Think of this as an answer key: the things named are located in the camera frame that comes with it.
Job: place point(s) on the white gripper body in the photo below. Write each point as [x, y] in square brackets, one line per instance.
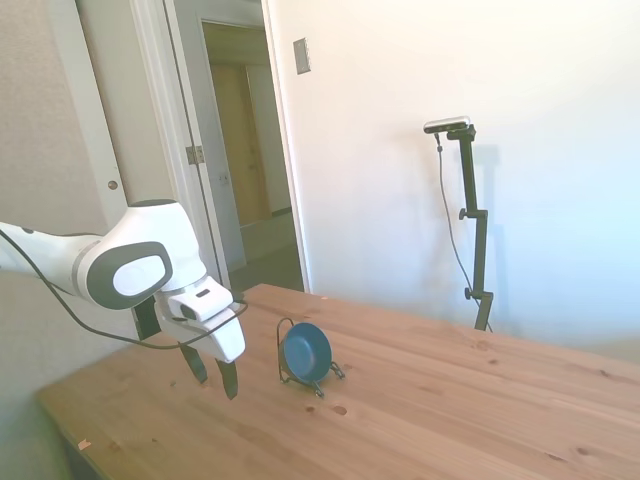
[222, 340]

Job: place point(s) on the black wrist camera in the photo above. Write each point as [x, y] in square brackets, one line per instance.
[147, 320]

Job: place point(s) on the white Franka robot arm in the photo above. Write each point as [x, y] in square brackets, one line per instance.
[150, 235]

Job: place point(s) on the black articulated camera stand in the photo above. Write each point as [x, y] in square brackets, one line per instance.
[481, 250]

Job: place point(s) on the white door frame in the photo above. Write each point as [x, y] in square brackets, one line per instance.
[285, 150]

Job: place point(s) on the grey wall switch plate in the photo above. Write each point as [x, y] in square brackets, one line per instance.
[301, 56]

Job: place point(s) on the silver stereo camera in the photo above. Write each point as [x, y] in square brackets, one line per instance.
[447, 124]

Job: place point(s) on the metal door hinge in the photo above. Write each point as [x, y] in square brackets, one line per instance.
[195, 154]

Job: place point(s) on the round brass door knob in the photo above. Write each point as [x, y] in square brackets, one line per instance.
[113, 185]

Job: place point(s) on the brown wooden hallway door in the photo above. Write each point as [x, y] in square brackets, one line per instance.
[235, 150]

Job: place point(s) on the white open door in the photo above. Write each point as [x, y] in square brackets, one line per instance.
[140, 125]

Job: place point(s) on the blue bowl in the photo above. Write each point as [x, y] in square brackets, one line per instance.
[305, 352]

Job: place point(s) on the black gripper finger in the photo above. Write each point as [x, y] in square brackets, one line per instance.
[198, 367]
[230, 380]

